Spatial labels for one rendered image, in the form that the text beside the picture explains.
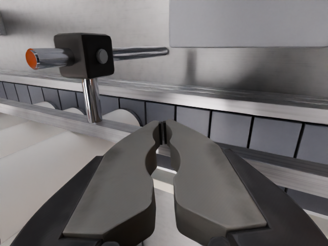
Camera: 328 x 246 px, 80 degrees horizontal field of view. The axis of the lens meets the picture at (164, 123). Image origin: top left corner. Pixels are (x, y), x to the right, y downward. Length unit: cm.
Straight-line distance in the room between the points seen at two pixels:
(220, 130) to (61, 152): 14
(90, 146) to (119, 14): 19
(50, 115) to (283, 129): 21
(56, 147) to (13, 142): 8
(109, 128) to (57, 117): 6
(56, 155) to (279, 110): 18
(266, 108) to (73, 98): 25
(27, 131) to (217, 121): 20
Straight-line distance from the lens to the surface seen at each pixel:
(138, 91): 23
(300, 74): 24
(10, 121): 32
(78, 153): 18
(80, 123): 18
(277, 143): 20
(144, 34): 28
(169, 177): 22
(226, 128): 20
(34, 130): 26
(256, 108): 19
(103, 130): 16
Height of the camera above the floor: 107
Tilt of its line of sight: 56 degrees down
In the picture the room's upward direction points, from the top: 126 degrees counter-clockwise
